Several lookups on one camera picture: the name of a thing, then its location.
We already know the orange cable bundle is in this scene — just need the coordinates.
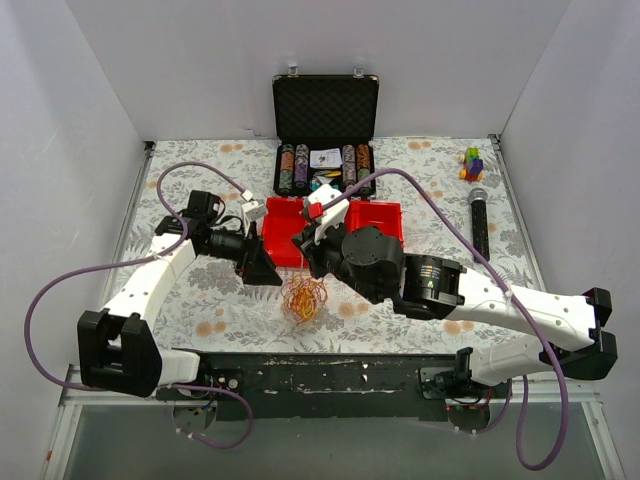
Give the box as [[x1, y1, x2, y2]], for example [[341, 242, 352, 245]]
[[279, 273, 331, 324]]

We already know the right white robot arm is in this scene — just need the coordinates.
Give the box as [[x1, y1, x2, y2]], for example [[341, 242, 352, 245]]
[[292, 226, 618, 398]]

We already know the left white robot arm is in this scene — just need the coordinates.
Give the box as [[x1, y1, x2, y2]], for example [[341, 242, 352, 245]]
[[77, 191, 282, 400]]

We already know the red plastic compartment tray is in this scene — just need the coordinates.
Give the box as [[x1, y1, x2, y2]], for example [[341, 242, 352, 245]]
[[261, 197, 404, 269]]

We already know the floral patterned table mat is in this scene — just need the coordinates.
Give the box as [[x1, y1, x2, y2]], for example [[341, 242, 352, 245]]
[[122, 137, 543, 354]]

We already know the white card deck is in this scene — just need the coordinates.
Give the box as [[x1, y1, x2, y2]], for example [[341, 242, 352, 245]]
[[309, 148, 342, 170]]

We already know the black handheld microphone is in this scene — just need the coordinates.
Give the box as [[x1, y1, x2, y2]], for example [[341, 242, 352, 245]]
[[468, 188, 490, 261]]

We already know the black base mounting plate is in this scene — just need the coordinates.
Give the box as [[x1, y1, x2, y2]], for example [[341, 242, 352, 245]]
[[154, 351, 496, 424]]

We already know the colourful toy block figure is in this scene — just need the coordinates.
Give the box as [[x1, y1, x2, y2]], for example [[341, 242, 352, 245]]
[[459, 147, 484, 182]]

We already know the black poker chip case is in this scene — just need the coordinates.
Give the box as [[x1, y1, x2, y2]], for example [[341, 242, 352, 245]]
[[272, 73, 379, 197]]

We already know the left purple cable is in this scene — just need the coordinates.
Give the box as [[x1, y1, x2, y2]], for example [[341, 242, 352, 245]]
[[23, 162, 255, 448]]

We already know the purple cable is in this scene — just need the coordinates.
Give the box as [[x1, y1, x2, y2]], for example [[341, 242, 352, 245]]
[[23, 162, 255, 448], [319, 168, 571, 471]]

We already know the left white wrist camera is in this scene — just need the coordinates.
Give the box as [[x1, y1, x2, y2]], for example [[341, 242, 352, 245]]
[[241, 190, 268, 224]]

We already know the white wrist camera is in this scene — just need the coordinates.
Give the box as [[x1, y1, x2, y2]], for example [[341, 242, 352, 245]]
[[241, 190, 268, 224], [302, 185, 349, 238]]

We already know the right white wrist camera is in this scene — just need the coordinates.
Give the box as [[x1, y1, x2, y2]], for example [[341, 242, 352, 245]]
[[302, 185, 349, 238]]

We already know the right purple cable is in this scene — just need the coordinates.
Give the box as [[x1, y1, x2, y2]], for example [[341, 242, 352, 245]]
[[319, 168, 571, 471]]

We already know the aluminium front rail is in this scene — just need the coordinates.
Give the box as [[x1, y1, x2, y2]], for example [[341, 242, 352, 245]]
[[42, 363, 626, 480]]

